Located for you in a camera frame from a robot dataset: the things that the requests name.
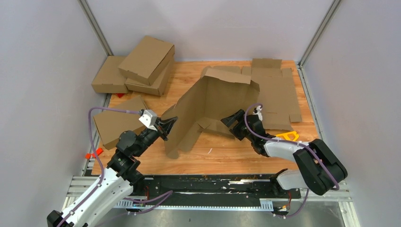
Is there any aluminium slotted rail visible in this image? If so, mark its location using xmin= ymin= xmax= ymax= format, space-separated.
xmin=62 ymin=176 xmax=273 ymax=211

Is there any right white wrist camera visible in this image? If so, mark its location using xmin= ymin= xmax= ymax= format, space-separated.
xmin=253 ymin=105 xmax=262 ymax=114

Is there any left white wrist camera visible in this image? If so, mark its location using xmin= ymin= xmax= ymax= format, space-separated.
xmin=139 ymin=110 xmax=157 ymax=131

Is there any flat cardboard sheet underneath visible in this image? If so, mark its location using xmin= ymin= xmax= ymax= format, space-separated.
xmin=213 ymin=58 xmax=303 ymax=131

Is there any right aluminium corner post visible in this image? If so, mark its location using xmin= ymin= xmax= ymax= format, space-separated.
xmin=298 ymin=0 xmax=342 ymax=67

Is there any yellow triangle piece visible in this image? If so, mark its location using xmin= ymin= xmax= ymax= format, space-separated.
xmin=276 ymin=131 xmax=299 ymax=141

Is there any cardboard box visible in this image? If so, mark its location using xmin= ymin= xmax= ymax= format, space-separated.
xmin=93 ymin=96 xmax=147 ymax=150
xmin=118 ymin=35 xmax=175 ymax=86
xmin=91 ymin=56 xmax=129 ymax=94
xmin=125 ymin=58 xmax=175 ymax=96
xmin=162 ymin=66 xmax=260 ymax=159

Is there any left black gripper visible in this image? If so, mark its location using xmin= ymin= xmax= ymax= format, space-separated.
xmin=134 ymin=116 xmax=179 ymax=157

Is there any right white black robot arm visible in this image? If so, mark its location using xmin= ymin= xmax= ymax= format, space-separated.
xmin=221 ymin=105 xmax=348 ymax=198

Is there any orange plastic clip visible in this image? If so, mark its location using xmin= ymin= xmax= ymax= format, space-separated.
xmin=85 ymin=148 xmax=104 ymax=159

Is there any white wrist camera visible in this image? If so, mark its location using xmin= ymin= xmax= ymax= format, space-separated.
xmin=139 ymin=110 xmax=157 ymax=131
xmin=253 ymin=105 xmax=262 ymax=114

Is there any aluminium corner post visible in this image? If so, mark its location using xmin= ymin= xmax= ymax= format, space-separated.
xmin=78 ymin=0 xmax=114 ymax=56
xmin=298 ymin=0 xmax=342 ymax=67

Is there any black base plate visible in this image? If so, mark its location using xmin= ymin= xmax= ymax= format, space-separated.
xmin=132 ymin=174 xmax=301 ymax=203

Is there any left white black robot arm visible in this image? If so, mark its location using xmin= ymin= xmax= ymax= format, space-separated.
xmin=46 ymin=113 xmax=178 ymax=227

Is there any left aluminium corner post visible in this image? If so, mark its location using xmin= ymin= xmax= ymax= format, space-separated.
xmin=78 ymin=0 xmax=114 ymax=56

